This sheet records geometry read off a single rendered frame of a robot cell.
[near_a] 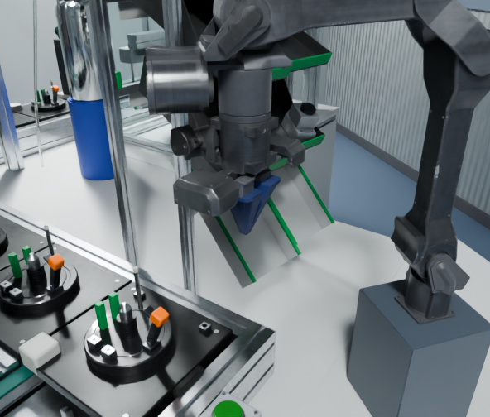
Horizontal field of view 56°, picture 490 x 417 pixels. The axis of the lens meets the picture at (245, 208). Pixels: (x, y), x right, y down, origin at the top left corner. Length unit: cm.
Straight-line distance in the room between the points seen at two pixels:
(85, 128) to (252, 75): 117
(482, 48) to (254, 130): 25
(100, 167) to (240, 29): 123
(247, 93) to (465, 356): 50
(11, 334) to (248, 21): 65
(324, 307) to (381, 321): 32
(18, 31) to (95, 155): 297
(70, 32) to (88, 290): 86
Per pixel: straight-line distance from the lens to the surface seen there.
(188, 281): 94
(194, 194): 47
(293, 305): 103
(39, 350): 81
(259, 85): 48
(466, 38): 55
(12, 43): 453
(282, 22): 47
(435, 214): 64
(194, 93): 47
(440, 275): 67
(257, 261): 89
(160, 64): 48
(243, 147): 50
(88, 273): 98
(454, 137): 60
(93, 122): 159
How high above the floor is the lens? 152
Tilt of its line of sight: 28 degrees down
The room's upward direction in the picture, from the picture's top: straight up
